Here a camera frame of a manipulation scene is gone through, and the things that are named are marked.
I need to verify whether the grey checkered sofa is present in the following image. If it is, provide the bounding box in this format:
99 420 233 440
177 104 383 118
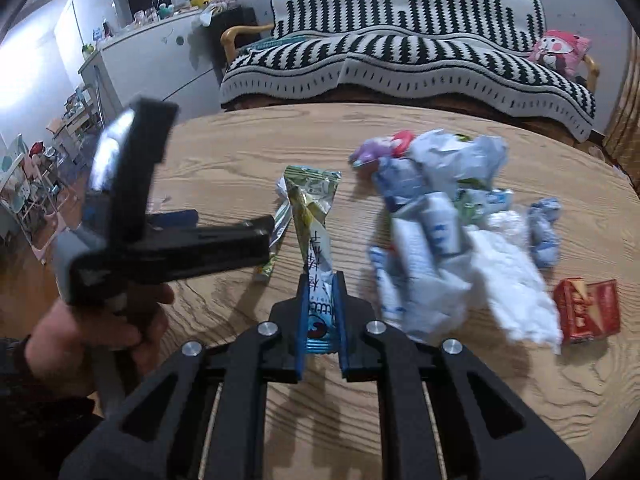
220 0 598 143

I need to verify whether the red box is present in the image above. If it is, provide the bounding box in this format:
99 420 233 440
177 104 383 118
552 278 622 345

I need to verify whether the large blue white plastic packaging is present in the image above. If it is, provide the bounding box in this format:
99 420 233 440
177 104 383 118
369 192 475 346

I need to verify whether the teal white packet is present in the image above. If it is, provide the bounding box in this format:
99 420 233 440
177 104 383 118
247 32 311 54

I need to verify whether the purple wrapper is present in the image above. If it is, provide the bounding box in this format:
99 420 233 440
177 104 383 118
350 137 396 168

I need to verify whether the white blue snack wrapper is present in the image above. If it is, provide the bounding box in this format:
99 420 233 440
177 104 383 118
290 182 336 356

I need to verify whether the small blue white wrapper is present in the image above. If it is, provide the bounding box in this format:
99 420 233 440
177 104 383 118
375 157 433 213

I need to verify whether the crumpled white paper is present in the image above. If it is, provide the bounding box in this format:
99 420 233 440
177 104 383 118
410 130 508 196

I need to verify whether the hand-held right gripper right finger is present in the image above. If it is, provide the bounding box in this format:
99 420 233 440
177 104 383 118
332 272 586 480

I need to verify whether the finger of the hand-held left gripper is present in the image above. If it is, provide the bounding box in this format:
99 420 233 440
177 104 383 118
145 216 277 283
147 209 200 238

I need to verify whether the cluttered white rack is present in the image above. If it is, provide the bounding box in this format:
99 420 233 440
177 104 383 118
0 85 101 261

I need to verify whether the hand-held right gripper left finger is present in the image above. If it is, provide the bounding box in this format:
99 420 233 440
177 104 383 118
60 274 307 480

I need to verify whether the green white wrapper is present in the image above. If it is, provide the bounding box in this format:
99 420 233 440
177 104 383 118
452 187 513 226

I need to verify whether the white tissue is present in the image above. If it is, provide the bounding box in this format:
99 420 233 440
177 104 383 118
467 210 563 356

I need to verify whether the dark side table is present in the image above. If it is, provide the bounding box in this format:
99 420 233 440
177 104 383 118
207 6 261 68

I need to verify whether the person's left hand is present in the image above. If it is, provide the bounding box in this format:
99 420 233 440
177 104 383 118
25 282 176 400

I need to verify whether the green snack wrapper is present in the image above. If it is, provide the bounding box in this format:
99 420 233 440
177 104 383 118
252 165 343 282

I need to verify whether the white cabinet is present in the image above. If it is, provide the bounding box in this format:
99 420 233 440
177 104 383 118
80 10 223 121

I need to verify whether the crumpled blue white ball wrapper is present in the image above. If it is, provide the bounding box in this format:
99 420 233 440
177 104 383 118
527 197 562 268

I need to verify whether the pink plush pillow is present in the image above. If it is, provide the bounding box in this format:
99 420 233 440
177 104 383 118
527 30 591 79

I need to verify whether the person's left forearm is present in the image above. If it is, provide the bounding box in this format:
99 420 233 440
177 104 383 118
0 337 106 480

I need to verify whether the wooden sofa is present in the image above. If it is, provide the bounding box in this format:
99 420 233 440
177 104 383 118
220 24 608 148

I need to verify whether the wooden cabinet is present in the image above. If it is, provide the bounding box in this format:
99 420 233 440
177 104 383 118
605 30 640 181

